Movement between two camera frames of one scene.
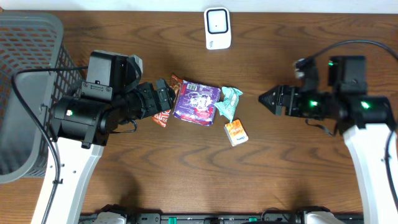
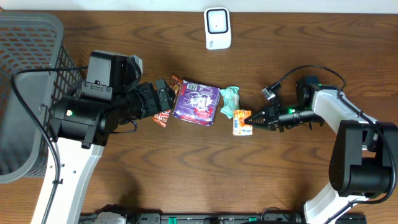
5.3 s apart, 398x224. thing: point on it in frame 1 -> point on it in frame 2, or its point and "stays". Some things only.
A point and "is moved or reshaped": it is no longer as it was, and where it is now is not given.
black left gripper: [156, 99] stays
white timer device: [217, 27] stays
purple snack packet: [196, 102] stays
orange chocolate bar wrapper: [175, 84] stays
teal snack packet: [227, 107] is moved or reshaped
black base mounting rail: [222, 218] stays
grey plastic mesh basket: [30, 40] stays
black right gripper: [292, 106] -> [272, 119]
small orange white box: [236, 132] -> [239, 127]
